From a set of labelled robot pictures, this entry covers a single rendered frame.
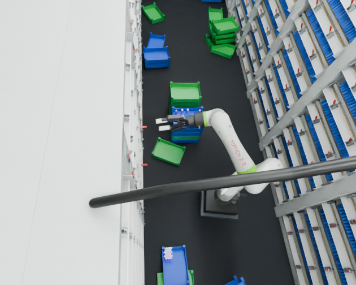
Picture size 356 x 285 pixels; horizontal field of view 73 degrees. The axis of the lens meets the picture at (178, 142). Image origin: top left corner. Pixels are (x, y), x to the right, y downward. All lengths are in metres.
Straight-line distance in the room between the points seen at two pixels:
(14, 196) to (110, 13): 0.70
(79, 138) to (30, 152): 0.13
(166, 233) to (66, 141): 1.73
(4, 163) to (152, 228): 1.73
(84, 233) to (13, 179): 0.23
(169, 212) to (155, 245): 0.31
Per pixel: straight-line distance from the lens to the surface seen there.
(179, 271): 2.25
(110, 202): 0.59
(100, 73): 0.83
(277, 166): 1.53
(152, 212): 2.34
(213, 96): 2.96
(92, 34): 0.96
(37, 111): 0.80
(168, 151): 2.51
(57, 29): 1.01
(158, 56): 3.16
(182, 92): 2.52
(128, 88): 1.09
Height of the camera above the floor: 2.31
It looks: 64 degrees down
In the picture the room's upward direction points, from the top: 12 degrees clockwise
